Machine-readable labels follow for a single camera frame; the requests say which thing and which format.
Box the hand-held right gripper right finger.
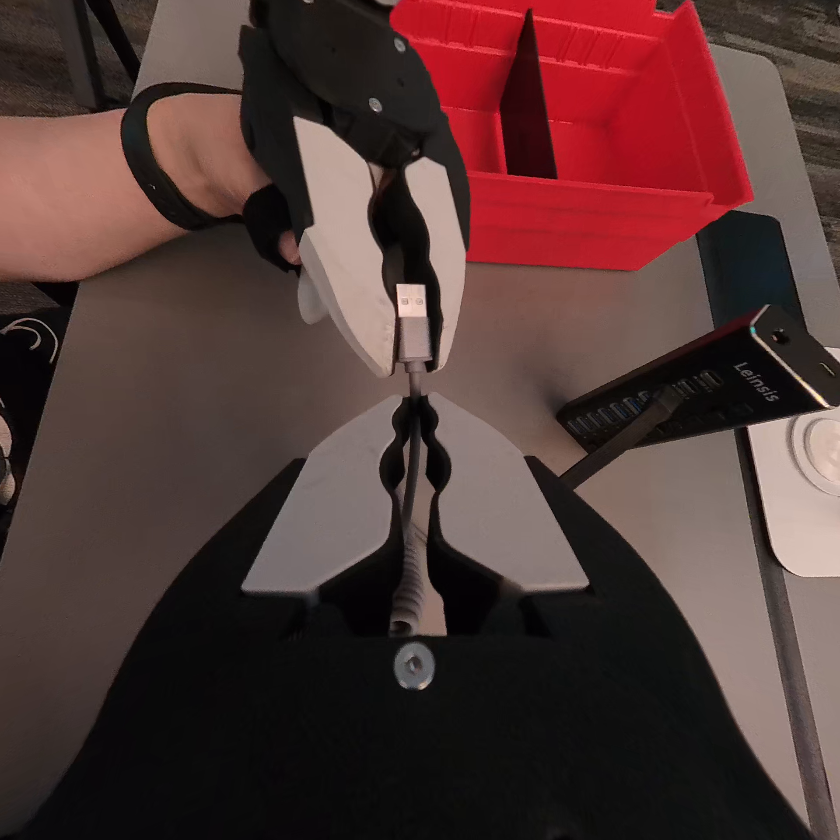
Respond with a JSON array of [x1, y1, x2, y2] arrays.
[[428, 392, 590, 595]]

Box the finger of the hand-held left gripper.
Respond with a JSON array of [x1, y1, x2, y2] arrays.
[[402, 157, 469, 374], [292, 117, 401, 379]]

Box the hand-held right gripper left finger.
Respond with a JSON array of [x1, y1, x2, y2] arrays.
[[241, 394, 404, 598]]

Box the grey usb cable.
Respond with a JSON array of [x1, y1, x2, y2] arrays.
[[388, 283, 435, 636]]

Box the black usb hub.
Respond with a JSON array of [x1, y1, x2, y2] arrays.
[[556, 304, 840, 454]]

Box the person's left forearm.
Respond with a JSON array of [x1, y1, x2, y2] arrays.
[[0, 108, 185, 284]]

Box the person's left hand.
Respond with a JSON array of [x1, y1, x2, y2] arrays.
[[141, 88, 304, 265]]

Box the black bin divider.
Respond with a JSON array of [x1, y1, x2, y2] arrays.
[[502, 8, 559, 179]]

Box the black wristband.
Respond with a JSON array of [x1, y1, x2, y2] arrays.
[[120, 83, 244, 232]]

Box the red plastic bin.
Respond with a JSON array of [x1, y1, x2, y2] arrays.
[[389, 0, 753, 271]]

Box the white stand base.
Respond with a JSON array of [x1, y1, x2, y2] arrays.
[[748, 348, 840, 578]]

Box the black patterned clothing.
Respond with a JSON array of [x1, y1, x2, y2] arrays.
[[0, 308, 73, 559]]

